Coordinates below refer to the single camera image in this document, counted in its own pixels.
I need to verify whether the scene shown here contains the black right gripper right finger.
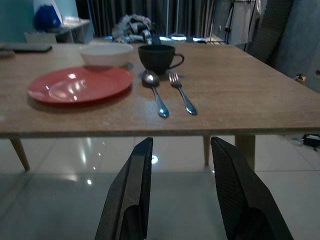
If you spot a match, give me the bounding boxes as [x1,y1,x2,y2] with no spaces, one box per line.
[210,136,295,240]

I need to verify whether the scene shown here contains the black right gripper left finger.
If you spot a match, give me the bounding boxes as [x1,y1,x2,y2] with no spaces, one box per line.
[94,136,154,240]

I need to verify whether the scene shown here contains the black object on floor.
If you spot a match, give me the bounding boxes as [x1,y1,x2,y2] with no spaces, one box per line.
[301,133,320,152]

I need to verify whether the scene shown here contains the wooden table with tapered legs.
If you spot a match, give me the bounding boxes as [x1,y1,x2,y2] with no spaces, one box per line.
[0,42,320,172]

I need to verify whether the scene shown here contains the silver metal spoon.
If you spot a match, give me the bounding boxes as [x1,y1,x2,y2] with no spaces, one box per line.
[141,69,170,118]

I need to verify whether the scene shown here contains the silver metal fork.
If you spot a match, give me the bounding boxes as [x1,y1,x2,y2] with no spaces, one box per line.
[168,72,198,116]

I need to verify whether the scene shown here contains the red round plate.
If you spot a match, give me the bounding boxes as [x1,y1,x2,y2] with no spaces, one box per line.
[27,65,134,104]

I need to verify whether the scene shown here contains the white bowl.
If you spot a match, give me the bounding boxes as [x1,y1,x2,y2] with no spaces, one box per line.
[79,43,135,67]

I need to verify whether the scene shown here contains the pile of clothes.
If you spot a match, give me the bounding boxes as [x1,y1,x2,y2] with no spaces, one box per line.
[111,13,154,43]

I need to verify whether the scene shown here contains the grey ribbed panel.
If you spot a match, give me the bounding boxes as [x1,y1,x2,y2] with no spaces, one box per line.
[249,0,294,63]

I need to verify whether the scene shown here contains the black clothes rack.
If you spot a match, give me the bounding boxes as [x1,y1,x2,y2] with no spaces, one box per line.
[204,0,260,46]

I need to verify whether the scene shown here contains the white shelf unit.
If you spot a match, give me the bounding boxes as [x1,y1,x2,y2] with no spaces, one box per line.
[24,19,94,45]

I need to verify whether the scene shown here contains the dark curtain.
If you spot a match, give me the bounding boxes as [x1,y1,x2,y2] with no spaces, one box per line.
[75,0,235,38]

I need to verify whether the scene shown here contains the black flat phone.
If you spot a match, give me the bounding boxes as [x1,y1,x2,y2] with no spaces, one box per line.
[9,44,54,53]

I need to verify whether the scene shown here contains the blue fluffy object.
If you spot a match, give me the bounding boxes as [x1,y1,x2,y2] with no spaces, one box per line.
[33,4,62,33]

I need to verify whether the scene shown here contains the black cup with handle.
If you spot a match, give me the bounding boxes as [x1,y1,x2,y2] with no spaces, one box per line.
[137,44,185,75]

